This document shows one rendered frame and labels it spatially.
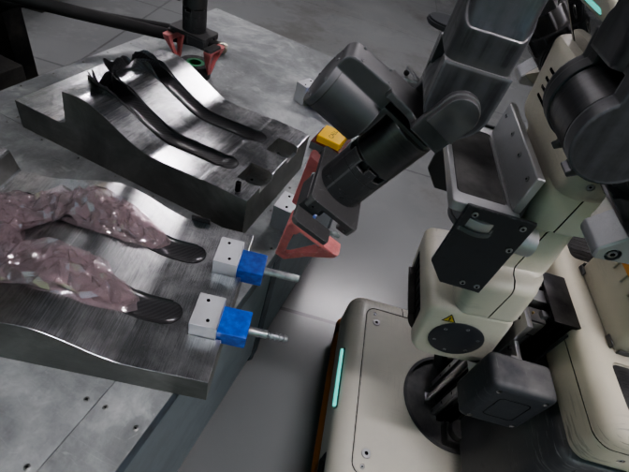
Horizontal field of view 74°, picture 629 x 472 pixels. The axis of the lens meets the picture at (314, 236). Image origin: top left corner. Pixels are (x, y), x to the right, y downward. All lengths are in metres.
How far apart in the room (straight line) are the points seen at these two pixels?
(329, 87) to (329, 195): 0.12
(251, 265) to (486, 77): 0.42
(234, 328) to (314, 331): 1.07
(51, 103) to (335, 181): 0.67
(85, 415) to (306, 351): 1.07
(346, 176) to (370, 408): 0.89
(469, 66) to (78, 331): 0.50
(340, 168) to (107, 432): 0.42
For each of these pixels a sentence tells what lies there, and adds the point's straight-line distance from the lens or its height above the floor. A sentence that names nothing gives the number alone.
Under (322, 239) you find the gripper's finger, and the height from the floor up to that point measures 1.06.
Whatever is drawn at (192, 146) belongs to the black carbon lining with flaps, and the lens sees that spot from 0.83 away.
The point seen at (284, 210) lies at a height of 0.85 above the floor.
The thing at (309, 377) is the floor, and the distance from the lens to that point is 1.54.
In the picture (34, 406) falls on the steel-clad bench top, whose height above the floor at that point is 0.80.
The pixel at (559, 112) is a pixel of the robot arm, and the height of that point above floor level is 1.23.
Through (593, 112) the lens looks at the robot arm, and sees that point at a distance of 0.40.
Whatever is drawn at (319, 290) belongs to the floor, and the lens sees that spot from 1.74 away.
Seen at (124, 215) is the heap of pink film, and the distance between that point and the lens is 0.65.
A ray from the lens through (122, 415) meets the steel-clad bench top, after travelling 0.61.
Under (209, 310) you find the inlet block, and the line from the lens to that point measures 0.57.
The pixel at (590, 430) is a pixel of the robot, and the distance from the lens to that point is 0.89.
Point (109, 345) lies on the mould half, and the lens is 0.58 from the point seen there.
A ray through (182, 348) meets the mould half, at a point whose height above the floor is 0.85.
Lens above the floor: 1.36
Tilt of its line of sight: 45 degrees down
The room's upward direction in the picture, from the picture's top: 19 degrees clockwise
